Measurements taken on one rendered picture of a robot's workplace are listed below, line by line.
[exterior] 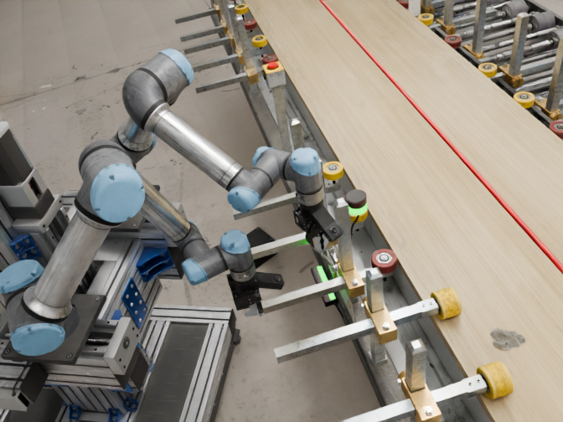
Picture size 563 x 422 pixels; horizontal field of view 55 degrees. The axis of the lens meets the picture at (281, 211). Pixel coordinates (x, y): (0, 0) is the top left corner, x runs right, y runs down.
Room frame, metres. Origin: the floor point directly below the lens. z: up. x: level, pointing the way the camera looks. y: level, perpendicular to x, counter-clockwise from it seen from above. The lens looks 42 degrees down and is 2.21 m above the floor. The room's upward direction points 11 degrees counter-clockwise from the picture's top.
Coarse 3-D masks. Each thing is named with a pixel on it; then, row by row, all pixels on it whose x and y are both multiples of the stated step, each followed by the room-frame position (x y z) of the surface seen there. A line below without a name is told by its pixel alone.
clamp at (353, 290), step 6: (342, 270) 1.14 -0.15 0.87; (348, 270) 1.14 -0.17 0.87; (354, 270) 1.13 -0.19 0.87; (348, 276) 1.11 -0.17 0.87; (354, 276) 1.11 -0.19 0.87; (348, 282) 1.09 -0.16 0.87; (360, 282) 1.08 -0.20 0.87; (348, 288) 1.08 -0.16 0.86; (354, 288) 1.06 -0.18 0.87; (360, 288) 1.07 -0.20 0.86; (354, 294) 1.06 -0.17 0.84; (360, 294) 1.07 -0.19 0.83
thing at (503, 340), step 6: (498, 330) 0.80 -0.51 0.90; (492, 336) 0.79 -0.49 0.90; (498, 336) 0.78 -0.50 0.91; (504, 336) 0.77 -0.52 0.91; (510, 336) 0.76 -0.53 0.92; (516, 336) 0.77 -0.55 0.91; (522, 336) 0.76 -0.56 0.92; (498, 342) 0.76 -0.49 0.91; (504, 342) 0.75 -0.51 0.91; (510, 342) 0.75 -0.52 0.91; (516, 342) 0.75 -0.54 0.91; (522, 342) 0.75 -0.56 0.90; (504, 348) 0.74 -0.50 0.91; (510, 348) 0.74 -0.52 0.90
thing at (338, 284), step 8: (360, 272) 1.13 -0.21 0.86; (392, 272) 1.12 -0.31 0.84; (328, 280) 1.12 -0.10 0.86; (336, 280) 1.11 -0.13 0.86; (304, 288) 1.11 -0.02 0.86; (312, 288) 1.10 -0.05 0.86; (320, 288) 1.10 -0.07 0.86; (328, 288) 1.09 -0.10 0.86; (336, 288) 1.09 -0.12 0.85; (344, 288) 1.10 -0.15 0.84; (280, 296) 1.09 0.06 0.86; (288, 296) 1.09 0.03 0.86; (296, 296) 1.08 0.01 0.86; (304, 296) 1.08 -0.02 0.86; (312, 296) 1.08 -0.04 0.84; (264, 304) 1.08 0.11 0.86; (272, 304) 1.07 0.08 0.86; (280, 304) 1.07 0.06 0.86; (288, 304) 1.07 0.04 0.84; (264, 312) 1.06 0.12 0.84
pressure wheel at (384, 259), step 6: (378, 252) 1.16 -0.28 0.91; (384, 252) 1.15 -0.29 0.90; (390, 252) 1.14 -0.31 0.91; (372, 258) 1.14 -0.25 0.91; (378, 258) 1.13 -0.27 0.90; (384, 258) 1.12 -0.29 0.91; (390, 258) 1.12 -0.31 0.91; (396, 258) 1.12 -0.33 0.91; (372, 264) 1.12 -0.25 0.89; (378, 264) 1.11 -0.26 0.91; (384, 264) 1.10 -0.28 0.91; (390, 264) 1.10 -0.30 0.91; (396, 264) 1.11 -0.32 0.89; (384, 270) 1.09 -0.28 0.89; (390, 270) 1.09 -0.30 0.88
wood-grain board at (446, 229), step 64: (256, 0) 3.42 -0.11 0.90; (384, 0) 3.05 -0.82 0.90; (320, 64) 2.45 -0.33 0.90; (384, 64) 2.32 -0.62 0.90; (448, 64) 2.21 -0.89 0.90; (320, 128) 1.91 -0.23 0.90; (384, 128) 1.82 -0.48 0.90; (448, 128) 1.73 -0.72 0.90; (512, 128) 1.65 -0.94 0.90; (384, 192) 1.44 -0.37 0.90; (448, 192) 1.37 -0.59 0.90; (512, 192) 1.31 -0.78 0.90; (448, 256) 1.09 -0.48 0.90; (512, 256) 1.04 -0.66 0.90; (448, 320) 0.86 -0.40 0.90; (512, 320) 0.82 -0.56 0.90
